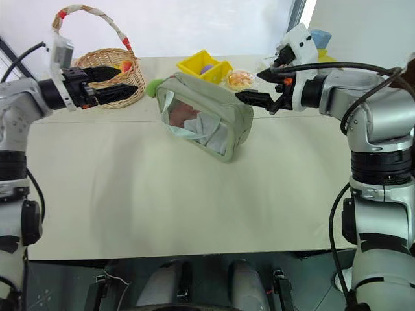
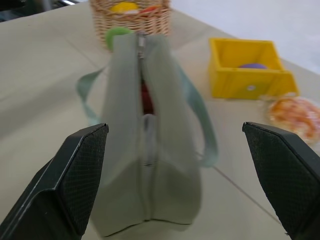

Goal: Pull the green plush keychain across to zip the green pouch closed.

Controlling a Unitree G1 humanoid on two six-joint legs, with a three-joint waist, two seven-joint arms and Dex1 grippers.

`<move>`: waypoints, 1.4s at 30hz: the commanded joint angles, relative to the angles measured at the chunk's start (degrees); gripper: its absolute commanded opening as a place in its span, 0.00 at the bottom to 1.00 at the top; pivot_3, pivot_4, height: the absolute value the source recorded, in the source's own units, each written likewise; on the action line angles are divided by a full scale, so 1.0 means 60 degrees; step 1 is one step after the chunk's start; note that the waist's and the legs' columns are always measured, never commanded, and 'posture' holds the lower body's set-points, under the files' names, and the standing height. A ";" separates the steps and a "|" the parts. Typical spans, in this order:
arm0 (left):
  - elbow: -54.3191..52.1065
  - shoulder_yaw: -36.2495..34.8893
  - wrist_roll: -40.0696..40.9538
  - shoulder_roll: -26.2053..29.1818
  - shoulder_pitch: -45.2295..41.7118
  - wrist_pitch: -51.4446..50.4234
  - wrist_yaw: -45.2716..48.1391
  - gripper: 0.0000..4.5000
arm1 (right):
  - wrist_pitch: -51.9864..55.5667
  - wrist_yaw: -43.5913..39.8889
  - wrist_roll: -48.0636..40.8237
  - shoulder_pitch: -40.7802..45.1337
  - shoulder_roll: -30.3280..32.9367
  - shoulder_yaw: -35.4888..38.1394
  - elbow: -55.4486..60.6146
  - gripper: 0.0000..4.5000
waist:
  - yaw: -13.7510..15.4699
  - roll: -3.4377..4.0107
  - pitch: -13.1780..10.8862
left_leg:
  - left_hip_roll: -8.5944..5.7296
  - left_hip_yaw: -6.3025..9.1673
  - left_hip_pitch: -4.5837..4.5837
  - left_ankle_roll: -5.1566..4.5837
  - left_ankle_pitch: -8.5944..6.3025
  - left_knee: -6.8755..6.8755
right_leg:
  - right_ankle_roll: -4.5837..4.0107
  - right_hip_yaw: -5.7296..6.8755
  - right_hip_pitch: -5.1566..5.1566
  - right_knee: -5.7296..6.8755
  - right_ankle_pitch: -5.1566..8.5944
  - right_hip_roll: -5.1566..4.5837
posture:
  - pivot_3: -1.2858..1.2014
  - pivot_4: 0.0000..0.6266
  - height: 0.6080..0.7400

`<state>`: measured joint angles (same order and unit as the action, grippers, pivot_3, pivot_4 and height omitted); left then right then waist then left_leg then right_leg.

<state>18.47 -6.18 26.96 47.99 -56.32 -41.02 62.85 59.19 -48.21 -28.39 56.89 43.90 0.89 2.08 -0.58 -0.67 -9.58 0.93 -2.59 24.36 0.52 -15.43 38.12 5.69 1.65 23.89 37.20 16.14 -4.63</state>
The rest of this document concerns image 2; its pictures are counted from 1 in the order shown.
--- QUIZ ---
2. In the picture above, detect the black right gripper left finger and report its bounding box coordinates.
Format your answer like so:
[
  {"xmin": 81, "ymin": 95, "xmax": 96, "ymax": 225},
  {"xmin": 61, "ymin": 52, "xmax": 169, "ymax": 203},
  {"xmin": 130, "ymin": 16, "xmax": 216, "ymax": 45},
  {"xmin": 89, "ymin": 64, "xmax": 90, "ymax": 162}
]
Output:
[{"xmin": 0, "ymin": 123, "xmax": 110, "ymax": 240}]

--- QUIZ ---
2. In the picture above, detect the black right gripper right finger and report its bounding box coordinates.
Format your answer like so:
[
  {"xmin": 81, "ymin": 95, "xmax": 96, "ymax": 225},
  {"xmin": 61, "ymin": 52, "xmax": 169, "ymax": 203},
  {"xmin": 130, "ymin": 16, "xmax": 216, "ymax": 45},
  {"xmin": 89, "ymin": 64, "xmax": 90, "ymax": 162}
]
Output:
[{"xmin": 241, "ymin": 121, "xmax": 320, "ymax": 240}]

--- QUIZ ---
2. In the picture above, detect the sage green zippered bag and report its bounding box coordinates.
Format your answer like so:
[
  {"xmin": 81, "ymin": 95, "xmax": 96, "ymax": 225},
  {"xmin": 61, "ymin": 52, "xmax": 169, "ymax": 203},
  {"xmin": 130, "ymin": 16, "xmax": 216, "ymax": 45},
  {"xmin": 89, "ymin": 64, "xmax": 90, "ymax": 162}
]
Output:
[{"xmin": 75, "ymin": 32, "xmax": 219, "ymax": 238}]

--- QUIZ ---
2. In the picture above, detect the dark red tool handle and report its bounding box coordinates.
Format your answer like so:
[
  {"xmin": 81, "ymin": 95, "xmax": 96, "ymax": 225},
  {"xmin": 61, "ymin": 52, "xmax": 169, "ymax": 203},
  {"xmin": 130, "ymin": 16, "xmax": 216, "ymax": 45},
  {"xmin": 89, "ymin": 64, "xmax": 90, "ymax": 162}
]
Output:
[{"xmin": 140, "ymin": 79, "xmax": 155, "ymax": 115}]

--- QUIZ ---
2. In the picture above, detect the wrapped orange pastry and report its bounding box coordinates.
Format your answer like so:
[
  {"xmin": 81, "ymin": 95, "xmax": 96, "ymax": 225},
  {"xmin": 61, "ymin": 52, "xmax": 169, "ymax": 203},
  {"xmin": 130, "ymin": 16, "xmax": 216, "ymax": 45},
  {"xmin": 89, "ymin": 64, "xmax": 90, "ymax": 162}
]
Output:
[{"xmin": 259, "ymin": 92, "xmax": 320, "ymax": 146}]

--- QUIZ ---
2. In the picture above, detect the yellow plastic bin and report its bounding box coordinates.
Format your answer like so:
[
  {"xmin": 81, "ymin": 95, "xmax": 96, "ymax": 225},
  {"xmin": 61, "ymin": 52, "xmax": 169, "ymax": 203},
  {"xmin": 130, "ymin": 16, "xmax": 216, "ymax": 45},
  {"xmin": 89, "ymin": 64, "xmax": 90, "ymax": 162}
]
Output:
[{"xmin": 207, "ymin": 37, "xmax": 300, "ymax": 100}]

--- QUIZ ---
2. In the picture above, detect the purple round object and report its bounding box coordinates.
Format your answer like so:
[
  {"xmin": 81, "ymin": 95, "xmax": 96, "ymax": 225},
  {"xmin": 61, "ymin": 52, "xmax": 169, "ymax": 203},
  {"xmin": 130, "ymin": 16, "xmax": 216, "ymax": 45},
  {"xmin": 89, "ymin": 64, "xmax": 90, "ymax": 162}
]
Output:
[{"xmin": 236, "ymin": 62, "xmax": 268, "ymax": 70}]

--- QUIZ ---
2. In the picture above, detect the woven wicker basket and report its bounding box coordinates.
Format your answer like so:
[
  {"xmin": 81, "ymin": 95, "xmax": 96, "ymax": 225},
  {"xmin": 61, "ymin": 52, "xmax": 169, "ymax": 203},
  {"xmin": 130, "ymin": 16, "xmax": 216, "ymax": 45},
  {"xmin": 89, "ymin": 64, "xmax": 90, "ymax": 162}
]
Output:
[{"xmin": 89, "ymin": 0, "xmax": 174, "ymax": 50}]

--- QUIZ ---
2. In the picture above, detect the yellow round object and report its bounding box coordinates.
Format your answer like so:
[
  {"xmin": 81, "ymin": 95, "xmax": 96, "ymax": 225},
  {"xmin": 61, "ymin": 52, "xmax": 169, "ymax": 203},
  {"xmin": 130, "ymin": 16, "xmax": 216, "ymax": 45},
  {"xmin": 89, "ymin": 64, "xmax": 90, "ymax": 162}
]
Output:
[{"xmin": 109, "ymin": 1, "xmax": 140, "ymax": 13}]

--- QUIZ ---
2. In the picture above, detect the light green ring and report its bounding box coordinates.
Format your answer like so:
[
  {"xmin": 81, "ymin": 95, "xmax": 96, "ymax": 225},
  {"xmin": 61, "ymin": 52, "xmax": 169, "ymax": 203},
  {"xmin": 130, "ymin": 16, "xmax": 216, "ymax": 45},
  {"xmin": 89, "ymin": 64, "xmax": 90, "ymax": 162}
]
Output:
[{"xmin": 104, "ymin": 27, "xmax": 134, "ymax": 53}]

